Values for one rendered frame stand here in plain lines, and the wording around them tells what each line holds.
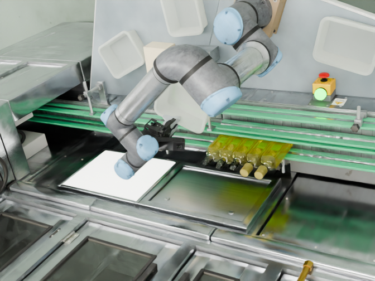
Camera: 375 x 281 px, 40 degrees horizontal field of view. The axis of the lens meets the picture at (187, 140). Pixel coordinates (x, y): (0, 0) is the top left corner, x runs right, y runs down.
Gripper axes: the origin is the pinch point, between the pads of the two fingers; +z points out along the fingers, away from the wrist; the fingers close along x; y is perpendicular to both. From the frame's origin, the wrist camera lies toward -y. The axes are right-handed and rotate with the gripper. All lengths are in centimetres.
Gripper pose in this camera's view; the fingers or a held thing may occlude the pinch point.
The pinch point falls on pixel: (179, 120)
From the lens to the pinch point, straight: 199.6
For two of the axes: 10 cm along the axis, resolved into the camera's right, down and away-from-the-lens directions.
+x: -0.7, 7.3, 6.8
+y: -8.6, -3.9, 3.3
